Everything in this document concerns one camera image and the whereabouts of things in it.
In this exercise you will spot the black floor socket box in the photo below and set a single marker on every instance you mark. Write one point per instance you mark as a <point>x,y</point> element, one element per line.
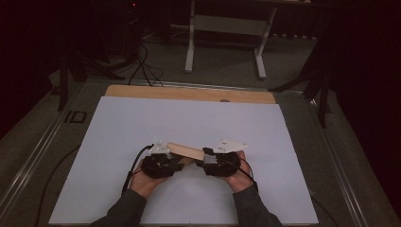
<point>75,116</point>

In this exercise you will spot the white table mat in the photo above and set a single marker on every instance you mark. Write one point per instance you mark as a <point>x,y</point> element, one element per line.
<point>195,119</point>

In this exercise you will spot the person's left hand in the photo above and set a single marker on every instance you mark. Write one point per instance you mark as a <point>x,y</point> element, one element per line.
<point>145,186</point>

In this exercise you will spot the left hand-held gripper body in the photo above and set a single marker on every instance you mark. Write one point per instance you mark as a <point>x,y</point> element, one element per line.
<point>157,165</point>

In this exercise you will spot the white metal desk frame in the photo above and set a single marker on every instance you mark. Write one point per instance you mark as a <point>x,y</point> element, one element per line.
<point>227,25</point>

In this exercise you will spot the metal floor rail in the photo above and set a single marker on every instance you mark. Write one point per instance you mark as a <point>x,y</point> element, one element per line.
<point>31,160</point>
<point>342,176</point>

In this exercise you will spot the black device with red light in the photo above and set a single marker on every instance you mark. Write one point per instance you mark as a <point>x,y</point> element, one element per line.
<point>133,28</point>

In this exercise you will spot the black stand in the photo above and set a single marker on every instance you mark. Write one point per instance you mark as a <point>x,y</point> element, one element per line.
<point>64,82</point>
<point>323,94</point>

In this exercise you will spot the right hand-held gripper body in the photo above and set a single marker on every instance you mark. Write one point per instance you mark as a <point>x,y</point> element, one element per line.
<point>220,165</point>

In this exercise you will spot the person's right hand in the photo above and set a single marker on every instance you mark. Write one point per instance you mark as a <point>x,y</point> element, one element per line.
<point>241,181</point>

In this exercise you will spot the wooden picture frame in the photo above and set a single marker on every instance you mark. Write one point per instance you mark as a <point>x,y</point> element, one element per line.
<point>186,150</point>

